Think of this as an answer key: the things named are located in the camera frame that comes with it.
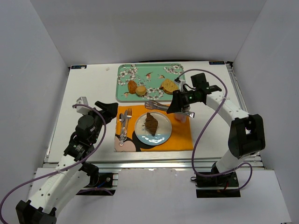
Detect metal serving tongs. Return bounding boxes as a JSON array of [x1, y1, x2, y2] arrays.
[[144, 100, 195, 118]]

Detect dark brown croissant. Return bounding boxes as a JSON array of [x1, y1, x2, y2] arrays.
[[144, 112, 158, 136]]

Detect round pale bun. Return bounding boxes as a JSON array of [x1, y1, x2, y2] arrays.
[[135, 85, 147, 96]]

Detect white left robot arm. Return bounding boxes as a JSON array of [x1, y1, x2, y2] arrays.
[[16, 101, 118, 224]]

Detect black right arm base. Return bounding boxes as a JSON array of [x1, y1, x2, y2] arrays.
[[190, 172, 241, 198]]

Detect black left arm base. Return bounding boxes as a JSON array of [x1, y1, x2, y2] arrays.
[[77, 173, 118, 196]]

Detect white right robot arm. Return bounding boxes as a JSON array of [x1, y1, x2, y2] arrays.
[[166, 70, 266, 177]]

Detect sliced bread loaf piece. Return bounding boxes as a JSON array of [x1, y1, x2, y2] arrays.
[[159, 79, 179, 95]]

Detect golden oval bread roll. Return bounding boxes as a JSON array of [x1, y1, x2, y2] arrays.
[[128, 80, 137, 94]]

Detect pink mug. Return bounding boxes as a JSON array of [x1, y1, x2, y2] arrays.
[[174, 113, 187, 123]]

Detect silver spoon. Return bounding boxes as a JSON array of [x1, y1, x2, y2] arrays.
[[119, 113, 125, 146]]

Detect silver knife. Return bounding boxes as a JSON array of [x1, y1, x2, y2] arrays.
[[123, 110, 128, 142]]

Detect silver fork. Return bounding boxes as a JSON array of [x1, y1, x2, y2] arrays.
[[124, 108, 132, 141]]

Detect white blue ceramic plate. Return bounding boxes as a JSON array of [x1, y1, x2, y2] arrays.
[[135, 112, 172, 146]]

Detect orange cloth placemat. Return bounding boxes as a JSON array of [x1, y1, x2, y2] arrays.
[[114, 105, 193, 152]]

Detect blue black right label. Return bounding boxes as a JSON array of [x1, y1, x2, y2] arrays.
[[209, 61, 226, 65]]

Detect blue black label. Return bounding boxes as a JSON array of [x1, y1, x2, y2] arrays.
[[209, 61, 226, 65], [71, 65, 87, 70]]

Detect green floral tray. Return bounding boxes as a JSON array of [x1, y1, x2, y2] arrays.
[[116, 63, 184, 103]]

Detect blue black left label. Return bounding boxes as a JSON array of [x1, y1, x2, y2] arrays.
[[71, 65, 87, 70]]

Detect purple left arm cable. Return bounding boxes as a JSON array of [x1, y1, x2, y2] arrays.
[[0, 104, 107, 224]]

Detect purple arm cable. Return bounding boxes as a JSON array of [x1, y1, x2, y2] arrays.
[[178, 69, 253, 192], [0, 104, 107, 224]]

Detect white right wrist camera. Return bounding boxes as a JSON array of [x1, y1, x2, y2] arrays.
[[174, 78, 186, 92]]

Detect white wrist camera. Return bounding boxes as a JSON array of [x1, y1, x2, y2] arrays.
[[174, 78, 186, 92], [73, 97, 90, 115]]

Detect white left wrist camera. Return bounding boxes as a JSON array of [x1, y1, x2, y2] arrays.
[[73, 97, 90, 115]]

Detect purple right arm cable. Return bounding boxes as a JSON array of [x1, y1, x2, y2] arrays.
[[178, 69, 253, 192]]

